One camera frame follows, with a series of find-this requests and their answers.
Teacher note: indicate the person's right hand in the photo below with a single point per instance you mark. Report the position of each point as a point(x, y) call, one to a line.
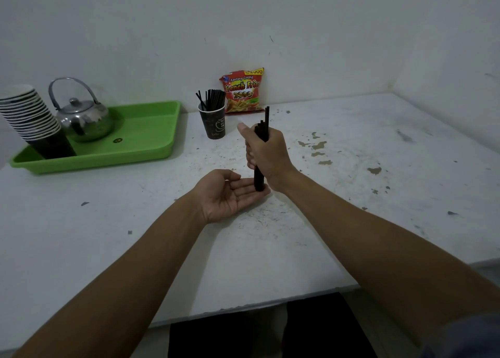
point(273, 154)

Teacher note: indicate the person's left hand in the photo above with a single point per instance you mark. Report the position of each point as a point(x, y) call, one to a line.
point(218, 197)

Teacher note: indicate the person's right thumb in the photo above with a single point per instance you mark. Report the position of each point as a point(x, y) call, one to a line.
point(247, 133)

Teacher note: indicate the person's left thumb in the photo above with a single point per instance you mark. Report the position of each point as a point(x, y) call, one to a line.
point(230, 175)

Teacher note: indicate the bundle of black straws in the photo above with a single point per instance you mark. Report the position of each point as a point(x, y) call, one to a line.
point(258, 180)

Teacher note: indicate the person's right forearm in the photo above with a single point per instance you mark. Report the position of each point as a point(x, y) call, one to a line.
point(382, 256)

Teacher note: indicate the person's left forearm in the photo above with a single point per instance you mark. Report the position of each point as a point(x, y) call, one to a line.
point(129, 275)

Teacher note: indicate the black paper cup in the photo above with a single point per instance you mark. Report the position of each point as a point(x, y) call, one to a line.
point(214, 123)

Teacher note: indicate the red snack packet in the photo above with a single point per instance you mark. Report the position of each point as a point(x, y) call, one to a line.
point(243, 92)

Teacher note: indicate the bunch of black straws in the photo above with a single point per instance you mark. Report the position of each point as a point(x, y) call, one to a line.
point(213, 99)

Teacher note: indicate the green plastic tray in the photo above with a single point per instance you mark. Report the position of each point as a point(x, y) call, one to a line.
point(144, 135)

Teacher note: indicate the steel kettle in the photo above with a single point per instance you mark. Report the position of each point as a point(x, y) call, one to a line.
point(84, 121)

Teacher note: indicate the person's black trousers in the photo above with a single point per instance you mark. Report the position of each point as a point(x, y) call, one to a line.
point(324, 330)

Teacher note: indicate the stack of paper cups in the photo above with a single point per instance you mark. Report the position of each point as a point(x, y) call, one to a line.
point(35, 123)

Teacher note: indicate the grey sleeve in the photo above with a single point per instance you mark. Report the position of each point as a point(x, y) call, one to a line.
point(468, 338)

